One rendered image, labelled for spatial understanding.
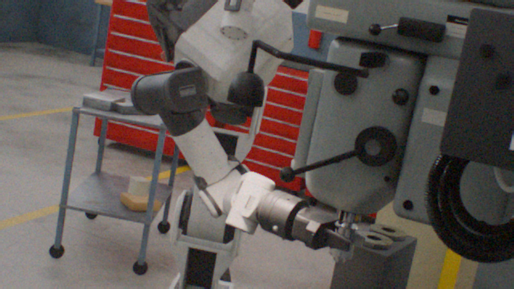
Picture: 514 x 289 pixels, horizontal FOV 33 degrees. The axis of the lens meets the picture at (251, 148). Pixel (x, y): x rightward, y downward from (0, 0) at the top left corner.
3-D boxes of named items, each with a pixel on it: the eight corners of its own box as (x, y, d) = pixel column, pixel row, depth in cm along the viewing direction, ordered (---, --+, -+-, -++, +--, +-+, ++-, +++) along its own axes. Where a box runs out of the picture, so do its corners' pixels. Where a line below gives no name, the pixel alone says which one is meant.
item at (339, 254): (356, 259, 169) (362, 233, 168) (339, 261, 167) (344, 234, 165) (340, 250, 173) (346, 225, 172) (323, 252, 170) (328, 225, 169)
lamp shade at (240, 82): (223, 96, 173) (228, 66, 171) (257, 101, 175) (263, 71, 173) (230, 103, 166) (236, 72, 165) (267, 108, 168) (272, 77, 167)
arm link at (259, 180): (250, 170, 179) (242, 172, 192) (233, 209, 178) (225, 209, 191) (279, 183, 180) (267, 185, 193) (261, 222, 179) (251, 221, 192)
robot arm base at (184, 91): (144, 129, 206) (122, 88, 202) (181, 102, 213) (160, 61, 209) (182, 127, 194) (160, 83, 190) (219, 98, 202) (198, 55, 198)
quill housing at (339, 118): (288, 201, 161) (322, 32, 155) (324, 184, 180) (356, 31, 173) (386, 230, 154) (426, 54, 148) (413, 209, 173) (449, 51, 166)
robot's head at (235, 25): (220, 41, 197) (219, 22, 188) (230, 2, 200) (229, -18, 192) (248, 46, 196) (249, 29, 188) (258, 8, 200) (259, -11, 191)
